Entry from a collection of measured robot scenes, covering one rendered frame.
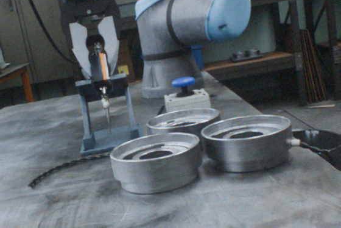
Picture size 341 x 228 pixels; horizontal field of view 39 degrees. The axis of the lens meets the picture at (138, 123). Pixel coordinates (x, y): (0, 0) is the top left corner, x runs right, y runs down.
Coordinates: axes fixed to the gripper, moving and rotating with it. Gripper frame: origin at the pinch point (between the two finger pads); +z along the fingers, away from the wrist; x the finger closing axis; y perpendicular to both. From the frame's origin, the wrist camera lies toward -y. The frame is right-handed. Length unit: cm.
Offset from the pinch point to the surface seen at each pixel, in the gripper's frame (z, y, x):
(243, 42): 35, 377, -115
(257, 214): 11.8, -39.2, -13.7
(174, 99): 7.4, -0.5, -11.1
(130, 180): 10.0, -29.2, -2.7
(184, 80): 4.6, 0.3, -13.3
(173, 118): 8.8, -8.2, -9.8
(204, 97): 7.7, -1.7, -15.9
